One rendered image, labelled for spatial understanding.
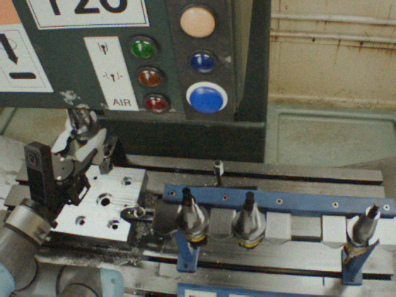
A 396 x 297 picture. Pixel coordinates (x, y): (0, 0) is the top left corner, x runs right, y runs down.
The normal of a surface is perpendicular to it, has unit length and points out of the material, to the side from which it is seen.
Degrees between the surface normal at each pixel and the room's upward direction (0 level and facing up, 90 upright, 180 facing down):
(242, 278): 0
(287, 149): 0
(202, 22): 88
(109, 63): 90
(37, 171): 62
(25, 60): 90
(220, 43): 90
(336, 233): 0
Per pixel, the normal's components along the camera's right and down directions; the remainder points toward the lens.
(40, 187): -0.43, 0.35
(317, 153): -0.09, -0.62
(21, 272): 0.92, 0.26
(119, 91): -0.15, 0.78
